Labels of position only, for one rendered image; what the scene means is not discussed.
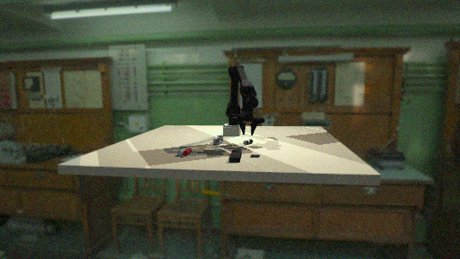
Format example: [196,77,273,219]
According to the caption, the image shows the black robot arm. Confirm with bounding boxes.
[226,65,259,125]

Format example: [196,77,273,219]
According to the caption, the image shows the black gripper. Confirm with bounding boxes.
[232,107,265,135]

